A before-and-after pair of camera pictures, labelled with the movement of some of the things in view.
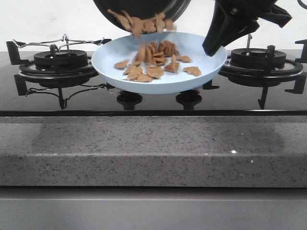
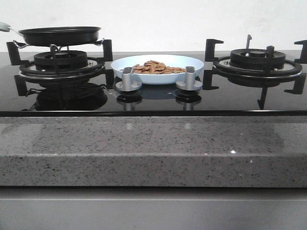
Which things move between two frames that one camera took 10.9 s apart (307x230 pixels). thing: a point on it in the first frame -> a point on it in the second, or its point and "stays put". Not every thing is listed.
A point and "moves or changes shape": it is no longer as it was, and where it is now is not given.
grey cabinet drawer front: (147, 208) stays put
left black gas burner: (64, 59) stays put
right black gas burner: (255, 58) stays put
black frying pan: (173, 9) -> (62, 36)
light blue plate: (159, 63) moves or changes shape
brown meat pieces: (157, 52) moves or changes shape
